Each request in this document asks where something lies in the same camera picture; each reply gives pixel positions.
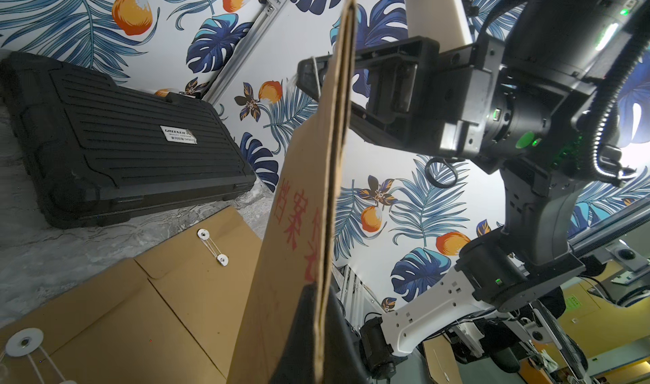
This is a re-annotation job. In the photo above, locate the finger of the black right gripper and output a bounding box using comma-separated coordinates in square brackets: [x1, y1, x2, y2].
[350, 107, 437, 153]
[296, 49, 376, 100]

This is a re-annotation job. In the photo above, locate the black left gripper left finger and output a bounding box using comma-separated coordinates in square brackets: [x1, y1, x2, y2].
[269, 284, 317, 384]

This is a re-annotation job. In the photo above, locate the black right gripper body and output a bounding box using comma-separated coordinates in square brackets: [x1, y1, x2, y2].
[352, 36, 505, 158]

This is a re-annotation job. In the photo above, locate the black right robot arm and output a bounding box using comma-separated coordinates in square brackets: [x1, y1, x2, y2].
[324, 0, 649, 383]

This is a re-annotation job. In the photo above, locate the brown kraft file bag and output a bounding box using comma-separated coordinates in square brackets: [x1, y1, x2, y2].
[0, 258, 228, 384]
[228, 0, 358, 383]
[135, 206, 262, 377]

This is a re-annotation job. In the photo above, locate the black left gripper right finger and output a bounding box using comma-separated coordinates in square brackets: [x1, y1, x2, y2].
[323, 289, 368, 384]

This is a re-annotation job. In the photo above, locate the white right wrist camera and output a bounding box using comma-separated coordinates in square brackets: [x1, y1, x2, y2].
[405, 0, 473, 52]

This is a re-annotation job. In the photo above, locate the black plastic tool case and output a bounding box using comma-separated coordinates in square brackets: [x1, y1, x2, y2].
[1, 52, 257, 229]

